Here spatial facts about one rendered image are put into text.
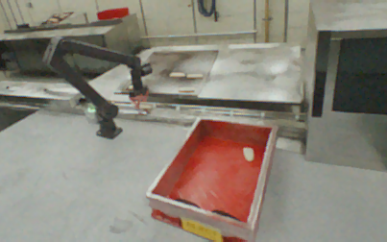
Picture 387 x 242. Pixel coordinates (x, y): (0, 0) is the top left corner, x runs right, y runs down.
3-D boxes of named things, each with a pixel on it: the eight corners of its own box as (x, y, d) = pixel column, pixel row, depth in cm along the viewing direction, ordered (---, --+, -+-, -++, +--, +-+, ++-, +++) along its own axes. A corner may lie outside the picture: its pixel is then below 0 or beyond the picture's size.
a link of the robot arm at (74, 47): (49, 48, 108) (60, 51, 101) (52, 35, 108) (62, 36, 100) (130, 65, 139) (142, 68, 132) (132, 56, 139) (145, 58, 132)
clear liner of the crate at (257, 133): (146, 218, 82) (139, 196, 78) (200, 132, 119) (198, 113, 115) (255, 259, 66) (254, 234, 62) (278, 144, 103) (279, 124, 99)
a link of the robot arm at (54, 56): (32, 57, 104) (41, 60, 97) (55, 33, 108) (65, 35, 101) (101, 116, 133) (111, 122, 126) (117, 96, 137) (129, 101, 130)
